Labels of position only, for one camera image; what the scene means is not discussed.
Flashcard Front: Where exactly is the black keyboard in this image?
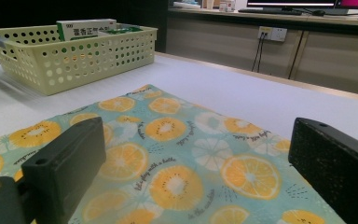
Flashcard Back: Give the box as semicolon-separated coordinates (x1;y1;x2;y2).
238;7;302;16

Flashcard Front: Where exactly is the orange slice print tote bag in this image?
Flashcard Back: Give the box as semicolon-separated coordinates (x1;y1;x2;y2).
0;83;348;224

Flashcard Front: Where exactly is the square green white medicine box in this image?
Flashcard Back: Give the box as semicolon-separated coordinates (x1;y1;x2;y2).
97;26;144;35

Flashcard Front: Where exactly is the long white green medicine box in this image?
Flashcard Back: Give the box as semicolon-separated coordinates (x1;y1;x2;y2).
56;18;117;42

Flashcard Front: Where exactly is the white wall socket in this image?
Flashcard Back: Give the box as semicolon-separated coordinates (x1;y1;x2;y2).
257;25;288;43

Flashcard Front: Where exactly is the pale yellow perforated plastic basket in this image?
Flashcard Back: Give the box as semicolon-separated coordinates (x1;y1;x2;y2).
0;21;158;96

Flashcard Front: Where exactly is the black power cable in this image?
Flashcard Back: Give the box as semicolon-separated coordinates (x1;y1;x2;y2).
251;32;267;73

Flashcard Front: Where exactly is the long beige background desk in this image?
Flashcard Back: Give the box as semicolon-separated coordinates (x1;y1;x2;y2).
167;7;358;97

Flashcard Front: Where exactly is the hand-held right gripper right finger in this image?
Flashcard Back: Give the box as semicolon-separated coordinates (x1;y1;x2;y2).
288;117;358;224

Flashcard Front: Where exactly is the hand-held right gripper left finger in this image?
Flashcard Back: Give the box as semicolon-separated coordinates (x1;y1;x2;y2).
21;116;107;224

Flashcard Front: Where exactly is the computer monitor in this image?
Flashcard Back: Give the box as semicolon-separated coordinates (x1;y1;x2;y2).
246;0;337;8

